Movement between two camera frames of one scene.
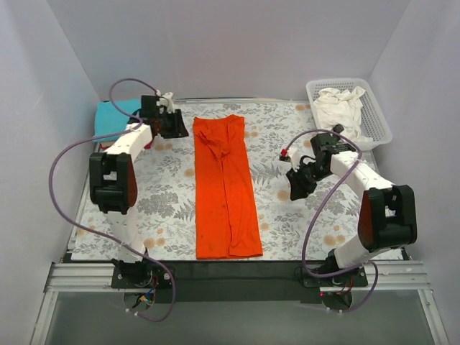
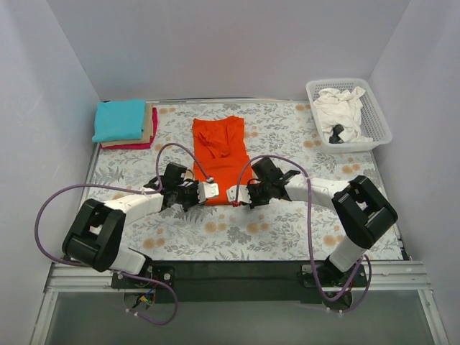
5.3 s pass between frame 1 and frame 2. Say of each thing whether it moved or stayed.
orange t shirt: moved
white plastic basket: stayed
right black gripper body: moved
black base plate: stayed
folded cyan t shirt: stayed
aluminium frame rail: stayed
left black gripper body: moved
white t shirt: stayed
